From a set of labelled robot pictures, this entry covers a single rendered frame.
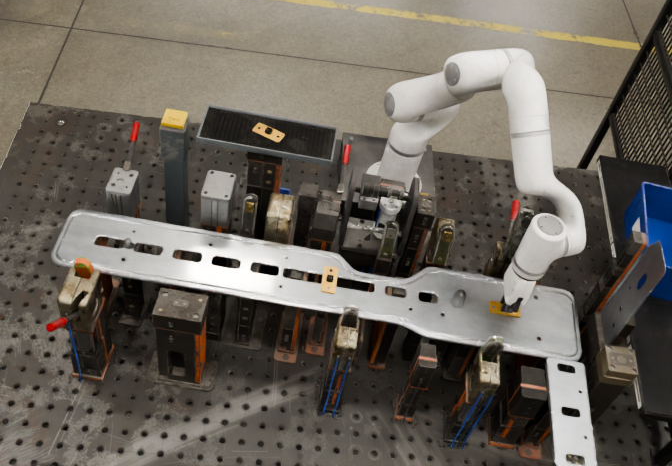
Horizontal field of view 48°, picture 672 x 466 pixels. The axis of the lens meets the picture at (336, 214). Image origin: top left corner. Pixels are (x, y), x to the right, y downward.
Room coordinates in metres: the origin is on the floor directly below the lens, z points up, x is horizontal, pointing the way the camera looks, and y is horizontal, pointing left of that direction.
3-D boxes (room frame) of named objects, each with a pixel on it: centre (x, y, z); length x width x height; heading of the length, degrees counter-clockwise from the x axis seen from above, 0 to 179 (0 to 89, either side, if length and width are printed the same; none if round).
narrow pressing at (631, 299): (1.21, -0.75, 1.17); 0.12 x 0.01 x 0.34; 2
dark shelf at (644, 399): (1.43, -0.91, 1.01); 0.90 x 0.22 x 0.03; 2
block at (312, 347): (1.20, -0.02, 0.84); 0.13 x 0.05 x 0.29; 2
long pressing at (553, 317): (1.18, 0.00, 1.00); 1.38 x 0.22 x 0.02; 92
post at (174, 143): (1.50, 0.49, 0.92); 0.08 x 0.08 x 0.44; 2
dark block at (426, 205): (1.41, -0.23, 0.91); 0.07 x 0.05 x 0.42; 2
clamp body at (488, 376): (1.00, -0.44, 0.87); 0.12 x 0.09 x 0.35; 2
